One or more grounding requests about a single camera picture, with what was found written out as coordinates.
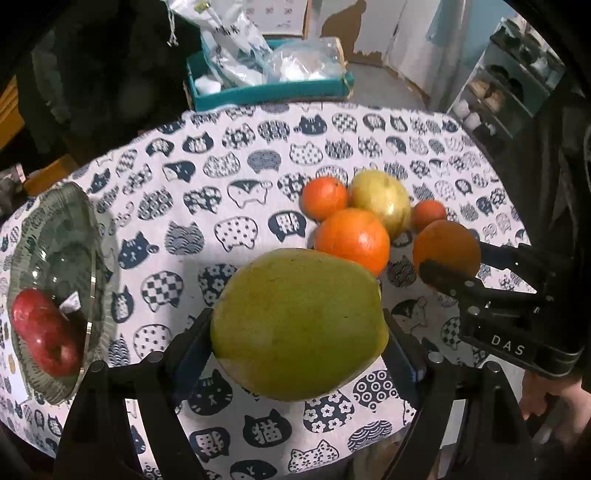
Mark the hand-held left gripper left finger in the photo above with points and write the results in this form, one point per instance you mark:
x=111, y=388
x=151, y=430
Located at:
x=190, y=362

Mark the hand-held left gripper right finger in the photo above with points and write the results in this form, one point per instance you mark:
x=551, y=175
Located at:
x=406, y=357

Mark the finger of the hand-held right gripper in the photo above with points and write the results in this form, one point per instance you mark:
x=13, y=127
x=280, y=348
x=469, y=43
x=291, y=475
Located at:
x=496, y=256
x=443, y=279

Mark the large orange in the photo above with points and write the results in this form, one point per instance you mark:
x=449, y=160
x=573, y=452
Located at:
x=445, y=247
x=355, y=240

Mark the small tangerine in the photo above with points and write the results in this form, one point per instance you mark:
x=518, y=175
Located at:
x=325, y=198
x=428, y=214

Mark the yellow apple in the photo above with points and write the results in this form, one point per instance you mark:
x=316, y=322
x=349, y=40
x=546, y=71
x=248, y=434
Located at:
x=381, y=203

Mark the red apple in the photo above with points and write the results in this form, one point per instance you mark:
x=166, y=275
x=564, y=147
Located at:
x=41, y=332

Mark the green glass bowl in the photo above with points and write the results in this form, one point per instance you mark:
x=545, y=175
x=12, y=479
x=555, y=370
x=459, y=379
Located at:
x=60, y=240

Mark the person's right hand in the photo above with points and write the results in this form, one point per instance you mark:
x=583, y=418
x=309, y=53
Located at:
x=554, y=410

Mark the white shoe rack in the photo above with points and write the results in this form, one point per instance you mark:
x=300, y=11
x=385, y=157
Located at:
x=517, y=74

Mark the cat print tablecloth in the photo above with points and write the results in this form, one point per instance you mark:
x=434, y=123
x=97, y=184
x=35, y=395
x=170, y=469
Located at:
x=207, y=152

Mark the white door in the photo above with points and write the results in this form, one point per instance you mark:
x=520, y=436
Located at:
x=411, y=32

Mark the clear plastic bag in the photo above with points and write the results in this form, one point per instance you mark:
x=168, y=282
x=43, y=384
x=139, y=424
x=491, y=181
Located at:
x=304, y=60

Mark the teal cardboard box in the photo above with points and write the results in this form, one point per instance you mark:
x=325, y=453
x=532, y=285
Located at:
x=258, y=91

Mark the wooden shelf rack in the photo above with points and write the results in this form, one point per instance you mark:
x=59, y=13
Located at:
x=305, y=18

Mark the black hooded coat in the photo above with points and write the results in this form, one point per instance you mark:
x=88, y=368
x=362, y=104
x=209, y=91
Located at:
x=106, y=69

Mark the white rice bag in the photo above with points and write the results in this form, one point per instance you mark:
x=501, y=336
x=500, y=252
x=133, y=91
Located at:
x=235, y=46

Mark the white patterned basket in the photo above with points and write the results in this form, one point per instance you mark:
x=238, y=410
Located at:
x=277, y=14

